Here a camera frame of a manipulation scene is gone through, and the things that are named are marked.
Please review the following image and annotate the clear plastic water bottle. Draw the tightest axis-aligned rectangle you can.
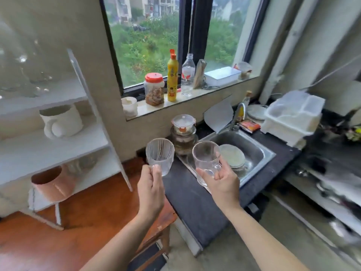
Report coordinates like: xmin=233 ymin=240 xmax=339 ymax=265
xmin=180 ymin=53 xmax=196 ymax=97

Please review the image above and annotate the white paper sheet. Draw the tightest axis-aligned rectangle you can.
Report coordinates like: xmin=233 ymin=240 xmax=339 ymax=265
xmin=203 ymin=95 xmax=235 ymax=134

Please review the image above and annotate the black window frame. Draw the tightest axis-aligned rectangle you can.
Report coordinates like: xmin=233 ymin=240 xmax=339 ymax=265
xmin=98 ymin=0 xmax=272 ymax=97

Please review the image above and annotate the pink ceramic mug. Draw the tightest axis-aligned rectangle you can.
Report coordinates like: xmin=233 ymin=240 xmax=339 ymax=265
xmin=31 ymin=165 xmax=76 ymax=203

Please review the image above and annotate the person's right hand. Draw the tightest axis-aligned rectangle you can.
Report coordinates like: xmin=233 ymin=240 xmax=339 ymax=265
xmin=196 ymin=156 xmax=241 ymax=212

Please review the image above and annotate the person's right forearm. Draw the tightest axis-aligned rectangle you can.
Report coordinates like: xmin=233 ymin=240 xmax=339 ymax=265
xmin=225 ymin=204 xmax=310 ymax=271

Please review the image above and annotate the group of clear glassware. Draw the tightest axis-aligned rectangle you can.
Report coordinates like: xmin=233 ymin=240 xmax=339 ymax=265
xmin=0 ymin=22 xmax=55 ymax=100

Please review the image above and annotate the white rectangular box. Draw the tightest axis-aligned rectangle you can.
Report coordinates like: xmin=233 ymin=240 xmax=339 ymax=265
xmin=204 ymin=66 xmax=242 ymax=87

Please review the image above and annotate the yellow bottle with orange cap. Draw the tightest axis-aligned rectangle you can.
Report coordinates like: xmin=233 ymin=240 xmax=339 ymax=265
xmin=167 ymin=49 xmax=179 ymax=102

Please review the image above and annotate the yellow green object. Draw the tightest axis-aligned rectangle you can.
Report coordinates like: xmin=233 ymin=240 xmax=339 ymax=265
xmin=345 ymin=125 xmax=361 ymax=142

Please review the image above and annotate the person's left forearm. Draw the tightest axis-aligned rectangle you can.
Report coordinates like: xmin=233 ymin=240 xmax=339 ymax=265
xmin=80 ymin=209 xmax=167 ymax=271

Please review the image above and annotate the low metal shelf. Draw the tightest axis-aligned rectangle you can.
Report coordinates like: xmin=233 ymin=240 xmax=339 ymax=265
xmin=283 ymin=155 xmax=361 ymax=253

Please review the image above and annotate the white ceramic mug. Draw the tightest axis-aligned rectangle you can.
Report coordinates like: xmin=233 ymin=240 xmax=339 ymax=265
xmin=39 ymin=104 xmax=84 ymax=140

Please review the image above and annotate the clear glass cup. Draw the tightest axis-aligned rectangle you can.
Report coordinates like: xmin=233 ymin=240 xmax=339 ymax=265
xmin=66 ymin=154 xmax=99 ymax=176

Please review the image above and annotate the chrome faucet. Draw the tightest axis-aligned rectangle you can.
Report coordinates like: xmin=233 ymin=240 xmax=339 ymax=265
xmin=229 ymin=103 xmax=246 ymax=132

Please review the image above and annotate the plastic jar with orange lid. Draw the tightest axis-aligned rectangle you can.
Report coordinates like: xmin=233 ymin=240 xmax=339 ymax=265
xmin=143 ymin=72 xmax=166 ymax=107

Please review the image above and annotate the round glass jar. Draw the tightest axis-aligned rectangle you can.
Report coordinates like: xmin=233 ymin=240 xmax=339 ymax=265
xmin=170 ymin=126 xmax=199 ymax=156

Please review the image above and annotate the person's left hand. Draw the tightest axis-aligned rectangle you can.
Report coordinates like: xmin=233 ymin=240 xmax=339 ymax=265
xmin=137 ymin=164 xmax=166 ymax=221

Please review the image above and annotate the small bottle with brown cap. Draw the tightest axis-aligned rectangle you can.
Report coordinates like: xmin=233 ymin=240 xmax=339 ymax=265
xmin=243 ymin=90 xmax=253 ymax=111

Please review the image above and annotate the ribbed clear glass mug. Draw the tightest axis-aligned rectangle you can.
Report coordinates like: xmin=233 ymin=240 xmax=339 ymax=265
xmin=145 ymin=138 xmax=175 ymax=177

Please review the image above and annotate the glass container with clear lid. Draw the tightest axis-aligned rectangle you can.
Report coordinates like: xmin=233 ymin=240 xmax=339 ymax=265
xmin=171 ymin=114 xmax=196 ymax=136

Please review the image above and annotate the white shelf rack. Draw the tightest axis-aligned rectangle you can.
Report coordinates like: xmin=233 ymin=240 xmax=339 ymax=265
xmin=0 ymin=48 xmax=133 ymax=232

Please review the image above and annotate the brown wooden table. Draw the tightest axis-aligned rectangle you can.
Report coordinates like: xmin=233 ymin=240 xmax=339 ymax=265
xmin=0 ymin=157 xmax=179 ymax=271

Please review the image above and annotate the hanging window cord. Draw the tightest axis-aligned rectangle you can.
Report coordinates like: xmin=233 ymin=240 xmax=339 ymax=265
xmin=187 ymin=0 xmax=196 ymax=54

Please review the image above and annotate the red snack packet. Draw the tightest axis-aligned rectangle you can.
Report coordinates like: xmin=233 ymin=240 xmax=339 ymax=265
xmin=239 ymin=120 xmax=262 ymax=134

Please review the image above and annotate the white round plate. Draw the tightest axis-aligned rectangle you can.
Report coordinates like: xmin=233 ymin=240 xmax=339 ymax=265
xmin=246 ymin=104 xmax=267 ymax=121

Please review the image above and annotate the smooth clear glass mug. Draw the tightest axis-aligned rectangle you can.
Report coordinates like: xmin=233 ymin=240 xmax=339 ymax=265
xmin=192 ymin=141 xmax=223 ymax=187

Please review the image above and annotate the white plastic dish rack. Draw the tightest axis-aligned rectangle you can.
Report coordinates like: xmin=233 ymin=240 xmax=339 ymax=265
xmin=260 ymin=90 xmax=326 ymax=148

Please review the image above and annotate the stack of pale plates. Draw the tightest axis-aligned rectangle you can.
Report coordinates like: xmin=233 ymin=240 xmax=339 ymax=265
xmin=219 ymin=144 xmax=246 ymax=170

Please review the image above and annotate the stainless steel sink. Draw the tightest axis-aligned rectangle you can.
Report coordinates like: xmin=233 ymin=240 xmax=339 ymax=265
xmin=177 ymin=128 xmax=277 ymax=196

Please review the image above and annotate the clear plastic cup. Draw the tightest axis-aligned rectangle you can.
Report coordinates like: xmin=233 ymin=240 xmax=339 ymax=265
xmin=236 ymin=61 xmax=253 ymax=80

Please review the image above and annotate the small white cup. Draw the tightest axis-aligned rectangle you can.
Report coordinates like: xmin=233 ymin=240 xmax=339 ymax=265
xmin=121 ymin=96 xmax=139 ymax=118

